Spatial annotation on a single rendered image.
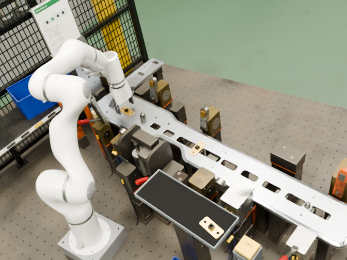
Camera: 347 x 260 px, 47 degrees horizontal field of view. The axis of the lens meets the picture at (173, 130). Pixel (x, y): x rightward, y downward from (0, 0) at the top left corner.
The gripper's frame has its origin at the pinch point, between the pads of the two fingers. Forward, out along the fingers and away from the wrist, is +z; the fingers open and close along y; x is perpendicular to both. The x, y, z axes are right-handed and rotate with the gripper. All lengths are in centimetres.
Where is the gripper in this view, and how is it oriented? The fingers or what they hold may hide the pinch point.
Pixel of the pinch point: (125, 107)
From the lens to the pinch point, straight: 202.2
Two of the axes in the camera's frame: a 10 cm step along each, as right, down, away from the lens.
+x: -7.4, -3.8, 5.5
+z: 1.6, 6.9, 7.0
